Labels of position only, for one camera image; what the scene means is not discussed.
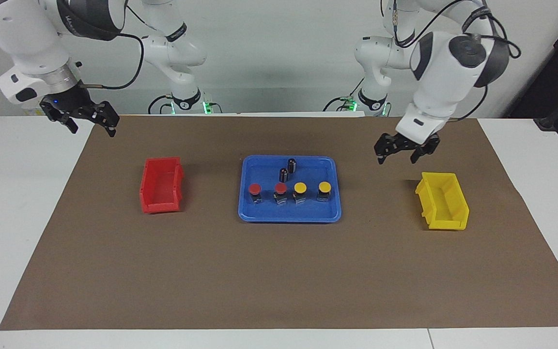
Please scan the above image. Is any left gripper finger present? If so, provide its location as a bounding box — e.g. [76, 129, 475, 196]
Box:
[374, 134, 392, 166]
[409, 145, 431, 164]

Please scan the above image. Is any blue plastic tray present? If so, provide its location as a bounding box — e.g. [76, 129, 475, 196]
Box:
[238, 155, 342, 223]

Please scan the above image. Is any yellow plastic storage bin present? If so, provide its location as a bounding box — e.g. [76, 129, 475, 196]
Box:
[415, 172, 470, 231]

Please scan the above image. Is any red plastic storage bin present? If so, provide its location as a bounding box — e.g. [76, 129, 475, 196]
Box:
[139, 156, 185, 214]

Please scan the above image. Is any dark cabinet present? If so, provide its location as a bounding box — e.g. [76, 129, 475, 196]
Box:
[506, 0, 558, 120]

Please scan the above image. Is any brown paper table mat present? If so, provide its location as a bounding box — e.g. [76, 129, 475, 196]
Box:
[0, 114, 558, 332]

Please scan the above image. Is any black base cable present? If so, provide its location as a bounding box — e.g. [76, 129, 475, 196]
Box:
[324, 78, 365, 113]
[147, 93, 176, 115]

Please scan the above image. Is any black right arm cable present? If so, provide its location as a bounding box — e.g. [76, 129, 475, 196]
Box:
[78, 0, 145, 91]

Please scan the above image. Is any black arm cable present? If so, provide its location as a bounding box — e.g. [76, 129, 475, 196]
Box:
[382, 0, 522, 122]
[78, 0, 145, 91]

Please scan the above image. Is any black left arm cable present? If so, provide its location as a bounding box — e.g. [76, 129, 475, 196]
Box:
[382, 0, 522, 122]

